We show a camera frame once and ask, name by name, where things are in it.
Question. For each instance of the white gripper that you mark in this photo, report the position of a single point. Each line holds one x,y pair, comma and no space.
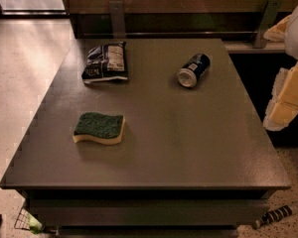
284,103

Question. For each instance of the blue pepsi can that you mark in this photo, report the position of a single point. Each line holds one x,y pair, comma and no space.
191,72

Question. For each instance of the dark chip bag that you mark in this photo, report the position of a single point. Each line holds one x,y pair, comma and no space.
105,63

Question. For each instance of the green and yellow sponge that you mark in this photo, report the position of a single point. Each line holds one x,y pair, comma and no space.
99,128

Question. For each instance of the right metal shelf bracket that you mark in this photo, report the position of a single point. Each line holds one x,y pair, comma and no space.
268,17

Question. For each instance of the metal shelf bracket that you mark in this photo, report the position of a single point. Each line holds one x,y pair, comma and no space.
117,19
268,17

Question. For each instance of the striped black white handle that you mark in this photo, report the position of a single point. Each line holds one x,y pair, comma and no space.
276,215

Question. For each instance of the left metal shelf bracket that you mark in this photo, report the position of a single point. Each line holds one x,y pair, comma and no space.
117,19

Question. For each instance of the wire basket with green item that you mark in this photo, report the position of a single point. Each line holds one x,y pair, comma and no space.
27,222

